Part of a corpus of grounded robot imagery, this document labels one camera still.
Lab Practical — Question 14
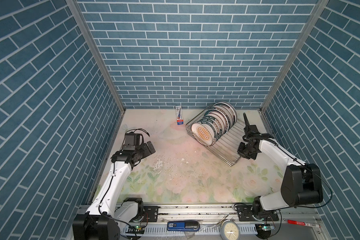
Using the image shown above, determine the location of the orange sunburst pattern plate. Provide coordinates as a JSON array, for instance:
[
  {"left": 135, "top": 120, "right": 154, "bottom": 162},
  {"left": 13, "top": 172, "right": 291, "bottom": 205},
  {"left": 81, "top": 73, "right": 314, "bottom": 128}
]
[{"left": 191, "top": 122, "right": 217, "bottom": 146}]

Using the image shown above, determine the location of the metal wire dish rack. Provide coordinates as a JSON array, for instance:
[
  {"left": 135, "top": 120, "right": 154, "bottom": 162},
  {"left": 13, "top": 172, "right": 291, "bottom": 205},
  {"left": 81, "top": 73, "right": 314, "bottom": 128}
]
[{"left": 186, "top": 104, "right": 245, "bottom": 167}]

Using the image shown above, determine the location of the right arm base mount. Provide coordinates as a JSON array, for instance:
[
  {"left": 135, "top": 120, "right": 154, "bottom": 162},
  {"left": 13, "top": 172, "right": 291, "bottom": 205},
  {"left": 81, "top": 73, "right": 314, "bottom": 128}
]
[{"left": 233, "top": 203, "right": 280, "bottom": 222}]

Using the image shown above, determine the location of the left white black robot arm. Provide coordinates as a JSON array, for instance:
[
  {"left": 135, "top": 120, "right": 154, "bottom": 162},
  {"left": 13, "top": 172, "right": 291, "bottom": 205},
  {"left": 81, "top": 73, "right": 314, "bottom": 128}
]
[{"left": 73, "top": 141, "right": 156, "bottom": 240}]

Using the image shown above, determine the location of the round white clock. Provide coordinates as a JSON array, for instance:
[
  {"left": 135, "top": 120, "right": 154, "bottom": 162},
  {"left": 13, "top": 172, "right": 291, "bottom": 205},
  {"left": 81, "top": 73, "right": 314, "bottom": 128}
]
[{"left": 220, "top": 220, "right": 241, "bottom": 240}]

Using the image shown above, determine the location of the blue black device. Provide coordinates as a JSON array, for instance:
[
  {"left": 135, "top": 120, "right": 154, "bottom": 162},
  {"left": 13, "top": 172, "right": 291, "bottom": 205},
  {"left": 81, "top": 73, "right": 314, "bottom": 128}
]
[{"left": 167, "top": 220, "right": 200, "bottom": 232}]

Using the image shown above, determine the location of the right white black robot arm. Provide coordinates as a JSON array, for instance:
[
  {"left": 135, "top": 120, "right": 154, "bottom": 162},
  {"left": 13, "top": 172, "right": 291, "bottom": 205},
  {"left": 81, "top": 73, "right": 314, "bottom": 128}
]
[{"left": 238, "top": 114, "right": 324, "bottom": 221}]

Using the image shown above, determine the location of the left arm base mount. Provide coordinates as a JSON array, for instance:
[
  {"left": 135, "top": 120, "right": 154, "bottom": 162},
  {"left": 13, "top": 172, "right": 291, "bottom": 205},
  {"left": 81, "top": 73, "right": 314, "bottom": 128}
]
[{"left": 129, "top": 206, "right": 159, "bottom": 223}]

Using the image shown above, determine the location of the green rim white plate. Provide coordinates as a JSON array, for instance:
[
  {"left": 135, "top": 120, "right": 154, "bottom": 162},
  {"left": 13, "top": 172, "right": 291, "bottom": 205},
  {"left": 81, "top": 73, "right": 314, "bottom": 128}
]
[{"left": 198, "top": 118, "right": 221, "bottom": 142}]

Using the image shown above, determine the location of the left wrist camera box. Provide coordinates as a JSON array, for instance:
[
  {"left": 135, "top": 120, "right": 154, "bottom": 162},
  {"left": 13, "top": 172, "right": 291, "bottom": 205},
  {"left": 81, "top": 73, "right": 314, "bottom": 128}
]
[{"left": 122, "top": 132, "right": 144, "bottom": 151}]

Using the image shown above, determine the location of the rear plates stack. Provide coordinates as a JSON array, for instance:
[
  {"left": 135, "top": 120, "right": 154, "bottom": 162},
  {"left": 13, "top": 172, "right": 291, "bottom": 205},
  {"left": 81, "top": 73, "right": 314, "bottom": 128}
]
[{"left": 204, "top": 102, "right": 238, "bottom": 134}]

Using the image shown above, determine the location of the red white marker pen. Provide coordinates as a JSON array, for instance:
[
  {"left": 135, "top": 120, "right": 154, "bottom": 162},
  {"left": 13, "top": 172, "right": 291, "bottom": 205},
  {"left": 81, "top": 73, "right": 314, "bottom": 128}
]
[{"left": 287, "top": 220, "right": 321, "bottom": 228}]

